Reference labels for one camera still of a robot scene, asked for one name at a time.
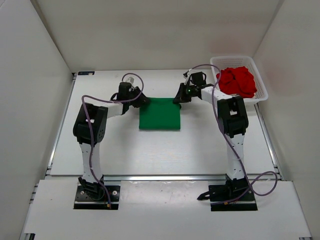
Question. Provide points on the red t shirt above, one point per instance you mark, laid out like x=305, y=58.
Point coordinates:
x=237, y=81

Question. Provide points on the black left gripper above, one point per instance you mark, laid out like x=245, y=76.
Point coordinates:
x=142, y=98

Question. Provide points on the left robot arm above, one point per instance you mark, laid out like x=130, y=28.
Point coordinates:
x=90, y=127

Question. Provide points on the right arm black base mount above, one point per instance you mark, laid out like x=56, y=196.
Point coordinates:
x=233, y=196

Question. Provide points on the green t shirt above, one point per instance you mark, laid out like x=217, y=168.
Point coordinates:
x=161, y=114

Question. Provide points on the blue white label sticker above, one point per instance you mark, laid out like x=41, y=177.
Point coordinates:
x=86, y=73

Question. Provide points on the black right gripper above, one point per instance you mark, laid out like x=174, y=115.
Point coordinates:
x=181, y=97

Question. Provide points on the aluminium table edge rail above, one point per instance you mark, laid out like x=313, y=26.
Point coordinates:
x=164, y=178

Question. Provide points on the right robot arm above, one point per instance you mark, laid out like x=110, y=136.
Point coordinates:
x=231, y=116

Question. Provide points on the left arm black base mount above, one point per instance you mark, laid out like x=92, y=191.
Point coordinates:
x=92, y=196

